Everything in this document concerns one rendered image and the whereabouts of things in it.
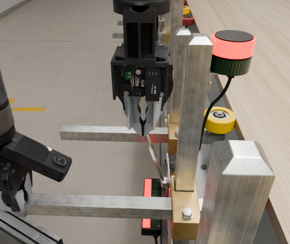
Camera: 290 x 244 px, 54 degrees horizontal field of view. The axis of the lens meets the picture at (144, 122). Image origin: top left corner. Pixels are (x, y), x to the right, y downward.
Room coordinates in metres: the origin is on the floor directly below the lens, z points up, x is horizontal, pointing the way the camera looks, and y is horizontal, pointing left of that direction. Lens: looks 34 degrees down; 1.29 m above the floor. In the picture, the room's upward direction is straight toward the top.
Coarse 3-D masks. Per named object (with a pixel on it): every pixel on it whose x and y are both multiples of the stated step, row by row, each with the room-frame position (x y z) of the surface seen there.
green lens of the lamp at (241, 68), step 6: (216, 60) 0.38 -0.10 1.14; (222, 60) 0.37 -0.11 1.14; (228, 60) 0.37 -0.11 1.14; (246, 60) 0.37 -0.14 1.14; (216, 66) 0.38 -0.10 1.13; (222, 66) 0.37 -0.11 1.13; (228, 66) 0.37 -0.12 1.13; (234, 66) 0.37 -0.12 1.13; (240, 66) 0.37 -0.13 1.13; (246, 66) 0.37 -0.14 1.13; (216, 72) 0.38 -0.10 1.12; (222, 72) 0.37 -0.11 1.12; (228, 72) 0.37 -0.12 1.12; (234, 72) 0.37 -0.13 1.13; (240, 72) 0.37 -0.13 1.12; (246, 72) 0.37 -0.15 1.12
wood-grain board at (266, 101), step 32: (192, 0) 2.10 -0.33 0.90; (224, 0) 2.10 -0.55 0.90; (256, 0) 2.10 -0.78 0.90; (288, 0) 2.10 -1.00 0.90; (256, 32) 1.33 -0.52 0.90; (288, 32) 1.33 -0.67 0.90; (256, 64) 0.94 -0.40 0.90; (288, 64) 0.94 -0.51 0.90; (224, 96) 0.73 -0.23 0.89; (256, 96) 0.71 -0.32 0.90; (288, 96) 0.71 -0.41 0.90; (256, 128) 0.55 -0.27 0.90; (288, 128) 0.55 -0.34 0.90; (288, 160) 0.44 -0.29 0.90; (288, 192) 0.35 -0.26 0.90; (288, 224) 0.28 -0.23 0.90
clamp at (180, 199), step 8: (176, 192) 0.38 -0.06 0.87; (184, 192) 0.38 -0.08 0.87; (192, 192) 0.38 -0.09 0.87; (176, 200) 0.36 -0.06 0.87; (184, 200) 0.36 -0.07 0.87; (192, 200) 0.36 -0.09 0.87; (176, 208) 0.34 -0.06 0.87; (192, 208) 0.34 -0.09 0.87; (176, 216) 0.32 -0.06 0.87; (176, 224) 0.31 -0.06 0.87; (184, 224) 0.31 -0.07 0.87; (192, 224) 0.31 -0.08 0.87; (176, 232) 0.31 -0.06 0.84; (184, 232) 0.31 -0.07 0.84; (192, 232) 0.31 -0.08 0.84
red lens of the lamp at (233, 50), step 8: (216, 40) 0.38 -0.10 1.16; (216, 48) 0.38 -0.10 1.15; (224, 48) 0.37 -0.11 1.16; (232, 48) 0.37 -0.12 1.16; (240, 48) 0.37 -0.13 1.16; (248, 48) 0.37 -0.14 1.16; (224, 56) 0.37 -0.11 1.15; (232, 56) 0.37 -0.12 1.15; (240, 56) 0.37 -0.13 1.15; (248, 56) 0.37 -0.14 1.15
